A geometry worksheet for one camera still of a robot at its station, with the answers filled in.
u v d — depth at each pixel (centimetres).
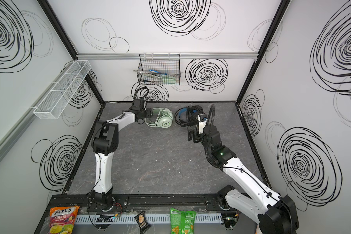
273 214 38
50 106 71
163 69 89
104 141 59
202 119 64
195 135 61
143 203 75
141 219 68
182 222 66
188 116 111
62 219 67
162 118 97
